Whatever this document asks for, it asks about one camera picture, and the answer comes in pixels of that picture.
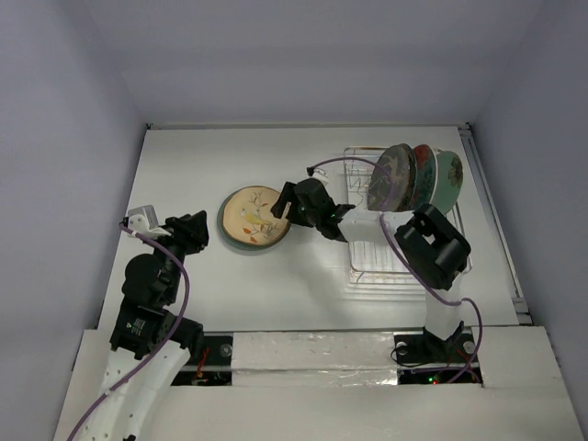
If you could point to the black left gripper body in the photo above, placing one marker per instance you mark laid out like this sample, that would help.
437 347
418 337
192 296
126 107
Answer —
182 240

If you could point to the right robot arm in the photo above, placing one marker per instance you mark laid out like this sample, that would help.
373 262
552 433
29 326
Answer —
427 244

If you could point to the white foam block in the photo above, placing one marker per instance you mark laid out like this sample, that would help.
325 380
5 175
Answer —
313 359

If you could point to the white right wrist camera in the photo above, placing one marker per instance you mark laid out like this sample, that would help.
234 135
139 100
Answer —
318 174

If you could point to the beige bird pattern plate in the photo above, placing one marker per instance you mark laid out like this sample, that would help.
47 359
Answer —
252 216

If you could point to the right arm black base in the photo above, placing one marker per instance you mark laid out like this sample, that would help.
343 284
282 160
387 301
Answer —
410 351

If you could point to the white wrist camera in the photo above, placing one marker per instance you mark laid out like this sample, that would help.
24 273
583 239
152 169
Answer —
143 221
318 174

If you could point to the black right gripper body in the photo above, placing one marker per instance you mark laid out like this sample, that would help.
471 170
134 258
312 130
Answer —
294 200

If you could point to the red and teal plate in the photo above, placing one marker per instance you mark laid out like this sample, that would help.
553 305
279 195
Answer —
426 174

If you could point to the green floral plate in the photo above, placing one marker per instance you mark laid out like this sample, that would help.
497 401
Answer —
449 181

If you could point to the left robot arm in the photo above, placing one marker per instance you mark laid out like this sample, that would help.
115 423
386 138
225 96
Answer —
149 344

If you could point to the light blue plate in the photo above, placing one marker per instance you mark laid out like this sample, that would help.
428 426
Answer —
232 243

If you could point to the metal wire dish rack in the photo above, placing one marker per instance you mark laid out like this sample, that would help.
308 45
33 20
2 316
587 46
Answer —
376 264

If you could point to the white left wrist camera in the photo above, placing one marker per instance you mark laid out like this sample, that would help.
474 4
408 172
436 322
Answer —
143 221

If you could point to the dark brown patterned plate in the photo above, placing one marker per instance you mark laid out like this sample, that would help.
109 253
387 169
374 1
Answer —
391 184

